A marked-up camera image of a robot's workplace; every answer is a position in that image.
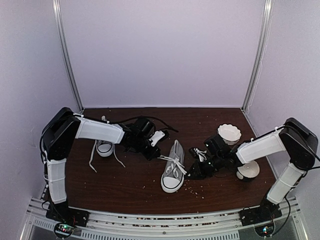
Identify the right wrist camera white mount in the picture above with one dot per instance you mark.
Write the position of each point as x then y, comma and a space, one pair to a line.
198, 154

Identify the left aluminium frame post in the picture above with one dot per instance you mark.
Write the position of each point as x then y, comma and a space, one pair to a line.
65, 54

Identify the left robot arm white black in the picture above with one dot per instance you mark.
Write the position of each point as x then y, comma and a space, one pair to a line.
64, 131

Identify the grey sneaker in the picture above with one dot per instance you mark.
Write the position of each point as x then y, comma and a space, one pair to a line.
104, 149
174, 172

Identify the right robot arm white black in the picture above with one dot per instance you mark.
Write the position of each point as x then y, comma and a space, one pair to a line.
292, 139

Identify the right aluminium frame post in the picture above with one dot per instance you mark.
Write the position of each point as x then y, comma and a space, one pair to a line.
261, 47

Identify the white fluted ceramic bowl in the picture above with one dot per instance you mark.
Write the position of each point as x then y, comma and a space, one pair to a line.
229, 133

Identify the front aluminium rail frame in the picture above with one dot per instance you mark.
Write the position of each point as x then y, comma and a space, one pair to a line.
103, 225

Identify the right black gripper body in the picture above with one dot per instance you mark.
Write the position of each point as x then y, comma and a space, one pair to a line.
207, 170

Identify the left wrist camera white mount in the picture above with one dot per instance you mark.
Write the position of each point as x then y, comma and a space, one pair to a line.
156, 137

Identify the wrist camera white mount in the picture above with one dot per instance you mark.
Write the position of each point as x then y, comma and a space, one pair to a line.
156, 137
198, 154

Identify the aluminium frame post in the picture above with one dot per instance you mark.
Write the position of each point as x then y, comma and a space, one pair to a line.
65, 54
261, 47

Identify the black and white bowl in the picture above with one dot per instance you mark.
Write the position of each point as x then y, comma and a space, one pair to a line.
248, 172

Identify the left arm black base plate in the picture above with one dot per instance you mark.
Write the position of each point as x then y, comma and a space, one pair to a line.
65, 214

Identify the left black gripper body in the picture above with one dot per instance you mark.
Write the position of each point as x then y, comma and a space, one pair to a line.
139, 146

